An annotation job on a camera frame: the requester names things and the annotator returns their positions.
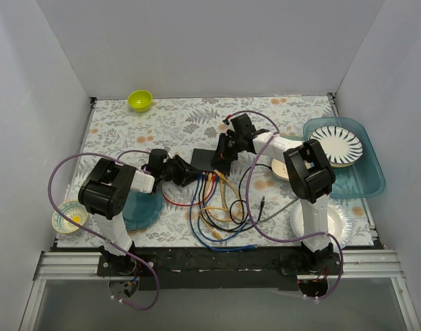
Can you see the small patterned yellow bowl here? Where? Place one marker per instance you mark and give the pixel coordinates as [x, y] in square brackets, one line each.
[74, 211]

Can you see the teal plastic tray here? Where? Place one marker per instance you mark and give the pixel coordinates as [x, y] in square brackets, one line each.
[362, 179]

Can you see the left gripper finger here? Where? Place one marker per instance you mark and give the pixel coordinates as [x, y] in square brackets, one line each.
[183, 165]
[184, 175]

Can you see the black mounting base plate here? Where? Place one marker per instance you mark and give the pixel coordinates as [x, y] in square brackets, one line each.
[200, 268]

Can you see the light green plate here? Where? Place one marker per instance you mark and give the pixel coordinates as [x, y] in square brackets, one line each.
[294, 138]

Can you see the teal scalloped plate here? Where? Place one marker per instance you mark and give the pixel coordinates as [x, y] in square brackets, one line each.
[142, 210]

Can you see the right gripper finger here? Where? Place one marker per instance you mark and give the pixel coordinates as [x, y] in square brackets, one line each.
[224, 162]
[223, 150]

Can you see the beige square dish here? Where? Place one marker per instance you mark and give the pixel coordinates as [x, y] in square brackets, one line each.
[279, 170]

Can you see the floral table mat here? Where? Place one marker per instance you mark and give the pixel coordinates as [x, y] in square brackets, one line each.
[253, 210]

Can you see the aluminium frame rail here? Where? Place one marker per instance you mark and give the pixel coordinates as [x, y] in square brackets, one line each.
[358, 264]

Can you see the black network switch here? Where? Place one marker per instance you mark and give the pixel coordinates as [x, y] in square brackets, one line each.
[201, 159]

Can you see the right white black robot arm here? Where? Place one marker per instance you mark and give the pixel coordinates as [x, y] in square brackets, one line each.
[310, 175]

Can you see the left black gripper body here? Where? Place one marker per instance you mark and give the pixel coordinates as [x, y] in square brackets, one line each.
[179, 171]

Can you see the white paper plate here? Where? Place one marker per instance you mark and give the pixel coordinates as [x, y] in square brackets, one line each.
[340, 223]

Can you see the blue striped white plate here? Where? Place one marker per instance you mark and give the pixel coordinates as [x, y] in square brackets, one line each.
[341, 146]

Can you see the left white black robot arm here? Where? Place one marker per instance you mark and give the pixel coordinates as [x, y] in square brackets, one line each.
[123, 198]

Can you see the lime green bowl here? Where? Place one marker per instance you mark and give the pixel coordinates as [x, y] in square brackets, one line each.
[140, 100]

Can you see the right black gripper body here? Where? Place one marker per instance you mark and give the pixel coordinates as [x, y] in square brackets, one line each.
[225, 148]

